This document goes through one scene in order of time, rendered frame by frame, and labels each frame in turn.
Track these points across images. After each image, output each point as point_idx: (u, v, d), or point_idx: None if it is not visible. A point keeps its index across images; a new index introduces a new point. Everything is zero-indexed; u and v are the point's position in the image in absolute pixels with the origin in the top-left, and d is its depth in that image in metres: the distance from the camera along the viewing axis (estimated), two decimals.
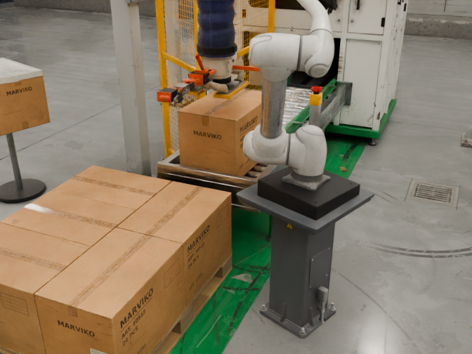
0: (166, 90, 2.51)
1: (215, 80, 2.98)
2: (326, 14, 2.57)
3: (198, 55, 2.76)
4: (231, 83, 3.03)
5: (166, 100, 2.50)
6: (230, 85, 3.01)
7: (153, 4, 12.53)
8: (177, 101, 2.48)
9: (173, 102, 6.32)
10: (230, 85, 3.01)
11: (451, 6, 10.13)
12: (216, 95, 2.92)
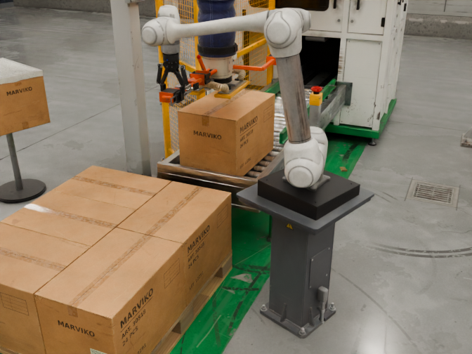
0: (168, 90, 2.51)
1: (216, 80, 2.99)
2: None
3: (199, 55, 2.77)
4: (232, 82, 3.04)
5: (168, 100, 2.50)
6: (231, 85, 3.01)
7: (153, 4, 12.53)
8: (175, 101, 2.49)
9: None
10: (231, 84, 3.01)
11: (451, 6, 10.13)
12: (217, 95, 2.93)
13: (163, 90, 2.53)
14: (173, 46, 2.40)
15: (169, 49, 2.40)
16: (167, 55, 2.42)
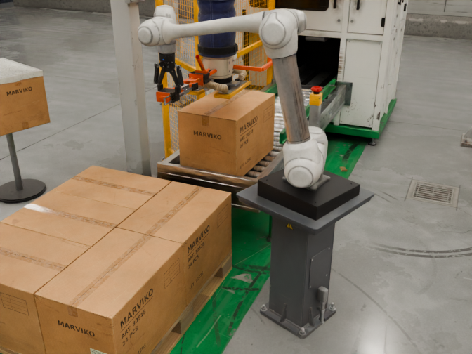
0: (165, 90, 2.52)
1: (216, 80, 2.99)
2: None
3: (199, 55, 2.77)
4: (232, 82, 3.03)
5: (165, 100, 2.51)
6: (231, 85, 3.01)
7: (153, 4, 12.53)
8: (170, 100, 2.50)
9: (173, 102, 6.32)
10: (230, 85, 3.01)
11: (451, 6, 10.13)
12: (216, 95, 2.93)
13: (160, 90, 2.54)
14: (169, 46, 2.40)
15: (165, 49, 2.40)
16: (163, 55, 2.42)
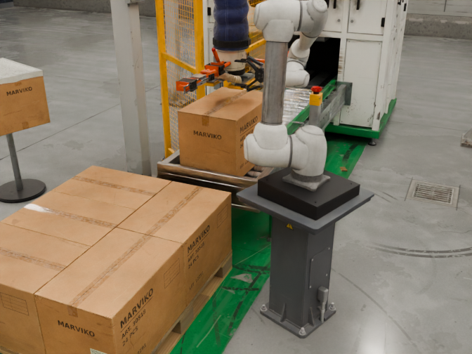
0: (184, 80, 2.69)
1: (230, 72, 3.16)
2: (238, 84, 2.96)
3: (214, 48, 2.94)
4: (244, 74, 3.20)
5: (185, 89, 2.68)
6: (244, 76, 3.18)
7: (153, 4, 12.53)
8: (189, 89, 2.67)
9: (173, 102, 6.32)
10: (244, 76, 3.18)
11: (451, 6, 10.13)
12: (230, 86, 3.10)
13: (242, 83, 2.98)
14: None
15: None
16: None
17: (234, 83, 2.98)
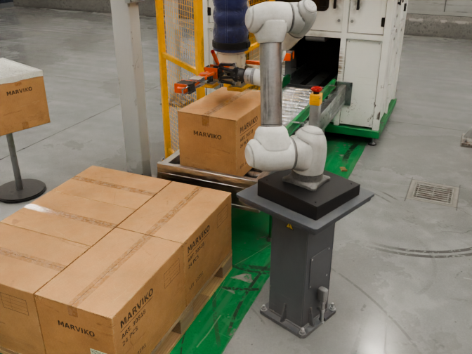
0: (182, 82, 2.70)
1: (230, 74, 3.17)
2: None
3: (213, 50, 2.95)
4: None
5: (182, 91, 2.69)
6: None
7: (153, 4, 12.53)
8: (187, 91, 2.68)
9: (173, 102, 6.32)
10: None
11: (451, 6, 10.13)
12: (230, 88, 3.11)
13: None
14: None
15: None
16: None
17: None
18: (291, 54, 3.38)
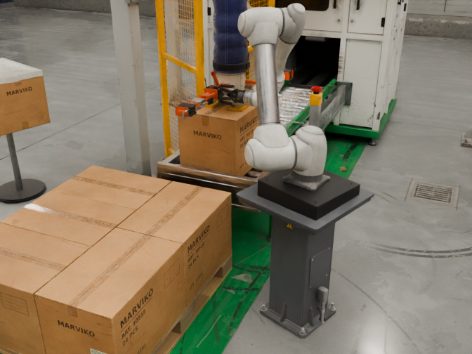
0: (183, 105, 2.76)
1: (230, 94, 3.22)
2: None
3: (213, 71, 3.00)
4: None
5: (183, 114, 2.74)
6: None
7: (153, 4, 12.53)
8: (188, 114, 2.73)
9: (173, 102, 6.32)
10: None
11: (451, 6, 10.13)
12: (230, 108, 3.16)
13: None
14: None
15: None
16: None
17: None
18: (290, 73, 3.43)
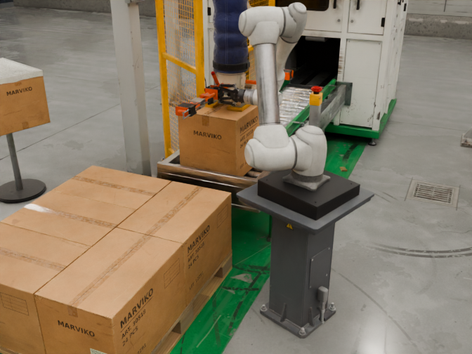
0: (183, 105, 2.75)
1: (230, 94, 3.22)
2: None
3: (213, 71, 3.00)
4: None
5: (184, 114, 2.74)
6: None
7: (153, 4, 12.53)
8: (188, 114, 2.73)
9: (173, 102, 6.32)
10: None
11: (451, 6, 10.13)
12: (230, 108, 3.16)
13: None
14: None
15: None
16: None
17: None
18: (290, 73, 3.43)
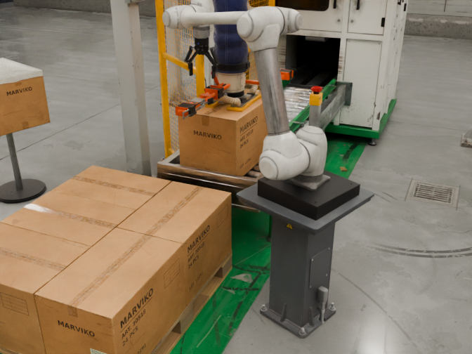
0: (183, 105, 2.75)
1: (230, 94, 3.22)
2: (192, 70, 2.88)
3: None
4: (244, 96, 3.26)
5: (184, 114, 2.74)
6: (243, 98, 3.24)
7: (153, 4, 12.53)
8: (188, 114, 2.73)
9: (173, 102, 6.32)
10: (243, 98, 3.24)
11: (451, 6, 10.13)
12: (230, 108, 3.16)
13: (190, 68, 2.86)
14: (204, 31, 2.72)
15: (201, 34, 2.72)
16: (199, 38, 2.74)
17: (192, 75, 2.89)
18: (290, 73, 3.43)
